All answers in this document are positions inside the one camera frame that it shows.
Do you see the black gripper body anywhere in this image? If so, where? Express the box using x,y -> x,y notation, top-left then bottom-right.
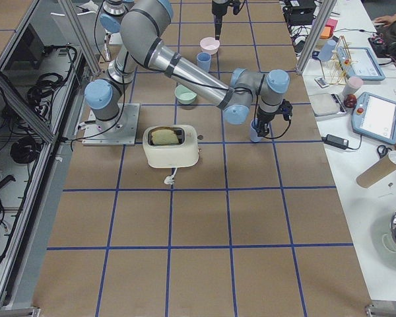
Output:
256,110 -> 275,136
214,15 -> 222,36

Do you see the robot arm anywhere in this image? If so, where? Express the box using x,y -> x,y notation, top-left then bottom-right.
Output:
98,1 -> 246,40
84,1 -> 292,138

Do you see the pink bowl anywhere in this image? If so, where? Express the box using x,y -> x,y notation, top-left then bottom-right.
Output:
199,37 -> 220,55

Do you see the digital scale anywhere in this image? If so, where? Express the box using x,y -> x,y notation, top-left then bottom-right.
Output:
309,93 -> 347,121

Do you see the mint green bowl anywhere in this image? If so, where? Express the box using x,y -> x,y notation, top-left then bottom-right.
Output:
174,85 -> 197,105

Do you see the black power adapter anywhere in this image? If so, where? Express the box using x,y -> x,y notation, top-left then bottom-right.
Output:
321,134 -> 348,150

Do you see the cream white toaster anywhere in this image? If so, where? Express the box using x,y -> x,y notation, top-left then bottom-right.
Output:
143,125 -> 199,168

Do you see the red apple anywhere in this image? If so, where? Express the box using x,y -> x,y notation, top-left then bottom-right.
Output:
343,94 -> 357,108

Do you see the light blue cup on rack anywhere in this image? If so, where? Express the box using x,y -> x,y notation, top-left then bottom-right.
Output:
317,40 -> 336,62

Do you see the pink cup on desk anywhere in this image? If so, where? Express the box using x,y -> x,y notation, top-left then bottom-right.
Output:
341,76 -> 364,97

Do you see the toast slice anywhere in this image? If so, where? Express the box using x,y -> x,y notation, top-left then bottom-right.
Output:
151,128 -> 179,145

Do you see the teach pendant near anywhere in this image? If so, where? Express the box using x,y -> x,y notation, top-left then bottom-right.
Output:
351,92 -> 396,145

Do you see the teach pendant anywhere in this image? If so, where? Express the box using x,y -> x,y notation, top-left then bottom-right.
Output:
336,46 -> 385,81
351,92 -> 396,145

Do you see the teach pendant far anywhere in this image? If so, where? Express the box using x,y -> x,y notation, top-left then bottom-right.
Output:
336,46 -> 385,81

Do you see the cardboard tube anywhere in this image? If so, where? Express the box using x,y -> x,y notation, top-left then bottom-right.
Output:
356,151 -> 396,188

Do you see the gold wire rack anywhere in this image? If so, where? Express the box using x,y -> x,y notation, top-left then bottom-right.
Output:
320,35 -> 356,85

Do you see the aluminium frame post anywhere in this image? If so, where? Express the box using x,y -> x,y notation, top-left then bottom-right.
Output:
296,0 -> 337,75

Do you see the toaster white cable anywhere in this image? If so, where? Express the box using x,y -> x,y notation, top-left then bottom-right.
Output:
164,166 -> 179,186

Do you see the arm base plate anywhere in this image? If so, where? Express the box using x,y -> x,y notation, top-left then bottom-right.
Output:
81,103 -> 141,146

